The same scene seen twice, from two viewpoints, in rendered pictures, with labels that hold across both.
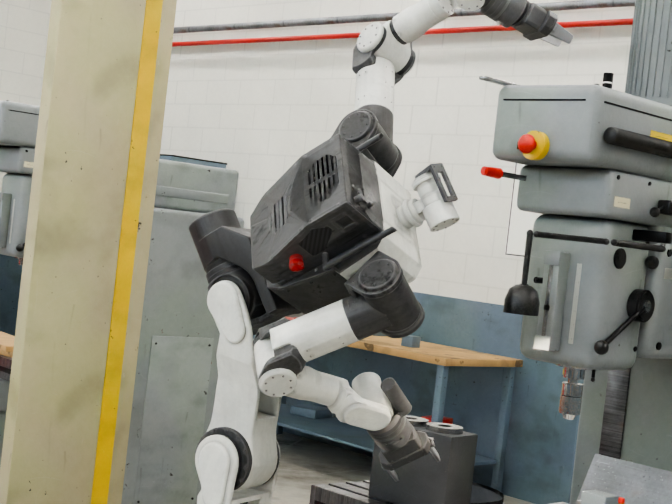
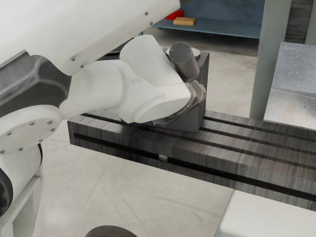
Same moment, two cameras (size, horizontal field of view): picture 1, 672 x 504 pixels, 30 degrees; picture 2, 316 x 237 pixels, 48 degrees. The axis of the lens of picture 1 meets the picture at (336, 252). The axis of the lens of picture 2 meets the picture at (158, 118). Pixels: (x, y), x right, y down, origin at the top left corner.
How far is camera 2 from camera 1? 2.21 m
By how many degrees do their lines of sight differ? 34
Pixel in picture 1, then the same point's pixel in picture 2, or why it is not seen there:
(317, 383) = (90, 89)
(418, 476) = not seen: hidden behind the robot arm
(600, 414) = (286, 10)
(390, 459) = (168, 120)
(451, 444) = (201, 73)
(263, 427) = not seen: hidden behind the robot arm
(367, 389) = (151, 64)
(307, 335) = (67, 23)
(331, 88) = not seen: outside the picture
